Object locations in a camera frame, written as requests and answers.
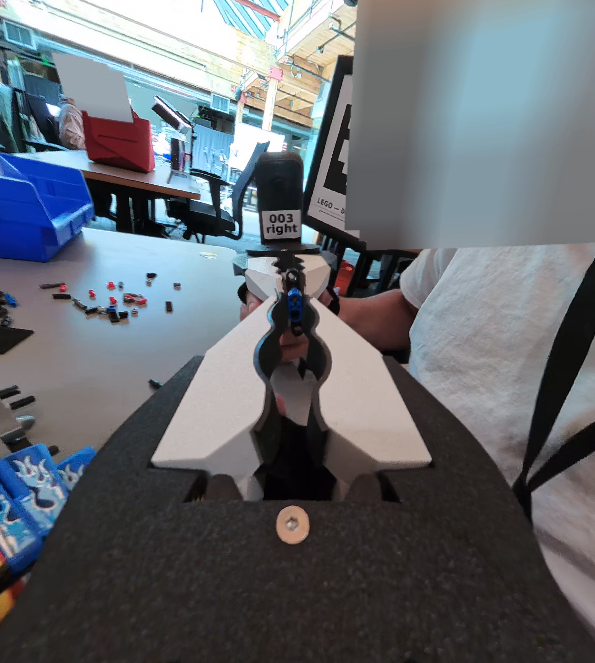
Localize wooden background table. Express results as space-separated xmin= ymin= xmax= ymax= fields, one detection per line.
xmin=15 ymin=150 xmax=201 ymax=235

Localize person's right forearm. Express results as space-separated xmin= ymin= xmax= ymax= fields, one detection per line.
xmin=336 ymin=289 xmax=421 ymax=354

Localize black lego beam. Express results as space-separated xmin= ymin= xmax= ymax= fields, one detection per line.
xmin=286 ymin=268 xmax=305 ymax=333

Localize blue plastic bin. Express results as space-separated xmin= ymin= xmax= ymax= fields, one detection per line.
xmin=0 ymin=146 xmax=95 ymax=263

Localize black shoulder strap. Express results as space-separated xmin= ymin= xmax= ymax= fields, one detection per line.
xmin=512 ymin=242 xmax=595 ymax=521

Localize person's right hand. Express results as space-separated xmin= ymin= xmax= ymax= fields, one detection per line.
xmin=240 ymin=284 xmax=341 ymax=416

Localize black office chair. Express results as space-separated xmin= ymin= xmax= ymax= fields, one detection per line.
xmin=165 ymin=168 xmax=242 ymax=243

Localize scattered small lego pieces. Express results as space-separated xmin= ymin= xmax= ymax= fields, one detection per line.
xmin=0 ymin=272 xmax=182 ymax=327

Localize black monitor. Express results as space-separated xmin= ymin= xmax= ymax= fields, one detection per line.
xmin=152 ymin=96 xmax=195 ymax=173

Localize black framed marker sign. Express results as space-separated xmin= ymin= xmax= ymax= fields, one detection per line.
xmin=303 ymin=56 xmax=368 ymax=253

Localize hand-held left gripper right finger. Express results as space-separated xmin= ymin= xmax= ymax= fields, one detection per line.
xmin=305 ymin=298 xmax=433 ymax=502

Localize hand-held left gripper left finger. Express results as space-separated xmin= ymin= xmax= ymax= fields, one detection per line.
xmin=152 ymin=296 xmax=284 ymax=502

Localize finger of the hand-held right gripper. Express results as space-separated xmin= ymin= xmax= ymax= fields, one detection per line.
xmin=246 ymin=257 xmax=284 ymax=302
xmin=302 ymin=257 xmax=330 ymax=299

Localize red box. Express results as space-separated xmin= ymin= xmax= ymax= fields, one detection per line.
xmin=81 ymin=110 xmax=156 ymax=174

